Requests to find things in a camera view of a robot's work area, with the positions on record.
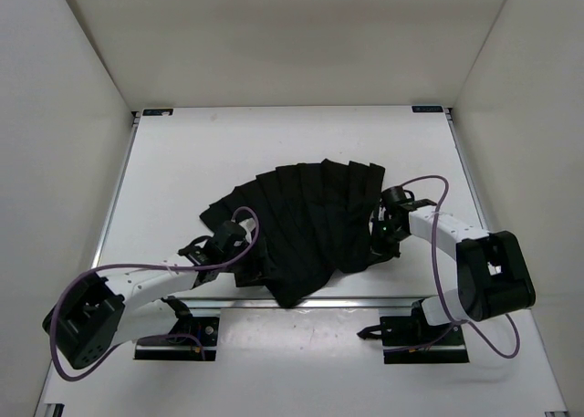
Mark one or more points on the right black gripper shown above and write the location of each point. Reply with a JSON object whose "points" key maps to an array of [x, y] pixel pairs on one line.
{"points": [[378, 247]]}

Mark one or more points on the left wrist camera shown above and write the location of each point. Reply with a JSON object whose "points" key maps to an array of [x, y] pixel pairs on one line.
{"points": [[250, 226]]}

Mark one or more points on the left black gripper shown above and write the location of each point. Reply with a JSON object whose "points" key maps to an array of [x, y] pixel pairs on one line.
{"points": [[258, 268]]}

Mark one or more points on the right blue table label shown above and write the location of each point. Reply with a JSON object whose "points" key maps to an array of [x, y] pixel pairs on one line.
{"points": [[427, 109]]}

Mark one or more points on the black pleated skirt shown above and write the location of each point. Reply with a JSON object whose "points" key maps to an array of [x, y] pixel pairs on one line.
{"points": [[314, 220]]}

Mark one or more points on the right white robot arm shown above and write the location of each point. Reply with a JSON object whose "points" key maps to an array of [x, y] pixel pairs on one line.
{"points": [[491, 273]]}

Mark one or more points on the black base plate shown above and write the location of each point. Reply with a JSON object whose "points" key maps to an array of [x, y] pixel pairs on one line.
{"points": [[410, 340], [194, 340]]}

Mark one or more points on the blue table label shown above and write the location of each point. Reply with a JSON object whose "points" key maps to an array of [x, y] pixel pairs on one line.
{"points": [[157, 112], [427, 109]]}

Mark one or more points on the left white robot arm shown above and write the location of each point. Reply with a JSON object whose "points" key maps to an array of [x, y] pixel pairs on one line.
{"points": [[110, 305]]}

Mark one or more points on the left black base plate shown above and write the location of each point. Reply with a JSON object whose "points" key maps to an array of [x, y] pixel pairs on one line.
{"points": [[194, 340]]}

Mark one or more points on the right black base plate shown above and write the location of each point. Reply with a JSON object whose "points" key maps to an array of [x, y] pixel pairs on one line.
{"points": [[410, 340]]}

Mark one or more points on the left blue table label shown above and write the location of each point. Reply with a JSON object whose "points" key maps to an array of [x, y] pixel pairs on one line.
{"points": [[157, 112]]}

